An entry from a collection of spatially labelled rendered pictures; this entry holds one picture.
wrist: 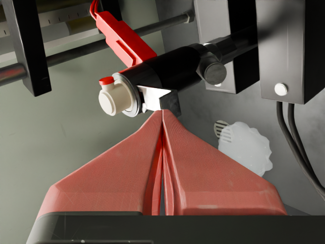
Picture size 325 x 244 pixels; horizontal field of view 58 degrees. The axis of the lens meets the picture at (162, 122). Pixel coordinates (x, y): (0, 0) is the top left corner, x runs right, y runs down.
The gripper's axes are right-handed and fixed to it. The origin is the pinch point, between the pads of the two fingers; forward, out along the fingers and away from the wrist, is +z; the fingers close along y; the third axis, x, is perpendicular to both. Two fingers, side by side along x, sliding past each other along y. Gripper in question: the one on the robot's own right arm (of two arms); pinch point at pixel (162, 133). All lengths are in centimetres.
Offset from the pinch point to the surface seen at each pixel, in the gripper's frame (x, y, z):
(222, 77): 0.6, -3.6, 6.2
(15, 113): 14.8, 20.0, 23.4
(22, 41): 2.8, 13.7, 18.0
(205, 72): 0.3, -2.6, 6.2
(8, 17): 0.7, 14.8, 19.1
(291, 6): -2.3, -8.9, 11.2
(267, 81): 3.7, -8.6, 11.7
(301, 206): 30.3, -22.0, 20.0
